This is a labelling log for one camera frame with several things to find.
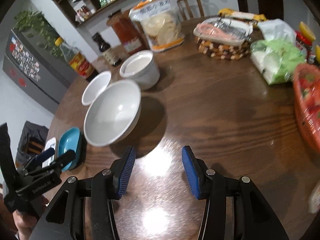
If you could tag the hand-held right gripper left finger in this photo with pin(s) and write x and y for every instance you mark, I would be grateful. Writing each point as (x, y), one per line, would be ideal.
(127, 170)

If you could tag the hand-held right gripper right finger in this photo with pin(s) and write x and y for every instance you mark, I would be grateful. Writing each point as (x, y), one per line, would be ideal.
(190, 172)

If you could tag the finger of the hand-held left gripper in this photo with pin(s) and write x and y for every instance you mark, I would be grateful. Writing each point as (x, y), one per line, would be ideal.
(65, 158)
(46, 154)

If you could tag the white rectangular dish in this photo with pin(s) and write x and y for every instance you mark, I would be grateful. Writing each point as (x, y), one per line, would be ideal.
(50, 143)

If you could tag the blue rectangular dish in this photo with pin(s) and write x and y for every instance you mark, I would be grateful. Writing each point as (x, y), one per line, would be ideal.
(70, 142)

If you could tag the large white bowl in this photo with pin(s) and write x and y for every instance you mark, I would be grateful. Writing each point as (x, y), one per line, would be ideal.
(112, 115)

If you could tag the small white bowl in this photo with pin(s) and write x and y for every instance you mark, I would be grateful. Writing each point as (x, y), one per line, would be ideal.
(96, 87)

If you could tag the deep white bowl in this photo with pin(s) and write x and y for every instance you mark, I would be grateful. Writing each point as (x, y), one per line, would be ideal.
(141, 70)

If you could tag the person's left hand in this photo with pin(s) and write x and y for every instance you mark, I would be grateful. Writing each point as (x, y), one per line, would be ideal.
(25, 226)

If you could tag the wooden chair under cloth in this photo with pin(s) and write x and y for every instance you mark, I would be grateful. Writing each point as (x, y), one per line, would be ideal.
(33, 146)

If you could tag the dark cloth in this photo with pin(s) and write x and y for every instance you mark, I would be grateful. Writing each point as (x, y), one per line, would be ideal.
(32, 130)

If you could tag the grey refrigerator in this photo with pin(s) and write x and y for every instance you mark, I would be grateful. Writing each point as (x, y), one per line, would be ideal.
(25, 80)

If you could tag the vinegar bottle with yellow cap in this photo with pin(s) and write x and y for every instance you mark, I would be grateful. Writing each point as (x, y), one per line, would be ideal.
(77, 62)

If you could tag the dark soy sauce bottle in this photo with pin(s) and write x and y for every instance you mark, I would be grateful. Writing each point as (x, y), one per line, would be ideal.
(108, 52)

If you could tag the red plastic basket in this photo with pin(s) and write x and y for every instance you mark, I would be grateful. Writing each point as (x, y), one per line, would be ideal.
(303, 127)

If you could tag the woven wooden trivet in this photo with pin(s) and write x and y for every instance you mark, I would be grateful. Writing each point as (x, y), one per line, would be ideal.
(222, 51)

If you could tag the white object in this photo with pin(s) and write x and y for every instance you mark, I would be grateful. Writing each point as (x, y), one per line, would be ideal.
(315, 200)

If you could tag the green leafy plant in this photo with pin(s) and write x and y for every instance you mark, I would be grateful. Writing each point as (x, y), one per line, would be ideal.
(35, 25)

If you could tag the red sauce bottle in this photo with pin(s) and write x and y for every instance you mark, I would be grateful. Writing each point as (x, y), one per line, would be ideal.
(127, 35)

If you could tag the clear lidded food container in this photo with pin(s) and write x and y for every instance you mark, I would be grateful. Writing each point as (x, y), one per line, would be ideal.
(222, 31)

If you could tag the plastic bag of cabbage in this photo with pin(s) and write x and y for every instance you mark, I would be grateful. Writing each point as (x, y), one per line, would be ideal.
(275, 55)

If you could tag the pile of strawberries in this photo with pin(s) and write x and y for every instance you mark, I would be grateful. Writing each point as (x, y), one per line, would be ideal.
(311, 92)

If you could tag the bag of round wafers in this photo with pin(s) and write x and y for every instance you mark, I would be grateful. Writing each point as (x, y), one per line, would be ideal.
(160, 22)

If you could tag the yellow snack packet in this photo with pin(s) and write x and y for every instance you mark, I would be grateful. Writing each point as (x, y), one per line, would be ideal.
(240, 15)

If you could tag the light wooden chair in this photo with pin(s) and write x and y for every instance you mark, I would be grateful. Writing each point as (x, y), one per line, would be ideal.
(190, 3)

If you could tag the red sauce jar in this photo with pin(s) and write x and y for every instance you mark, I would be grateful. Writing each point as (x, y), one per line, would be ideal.
(303, 45)

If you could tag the yellow lemon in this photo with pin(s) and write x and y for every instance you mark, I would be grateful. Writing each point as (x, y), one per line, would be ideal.
(307, 31)

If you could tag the wooden wall shelf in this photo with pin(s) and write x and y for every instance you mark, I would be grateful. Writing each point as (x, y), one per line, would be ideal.
(83, 21)

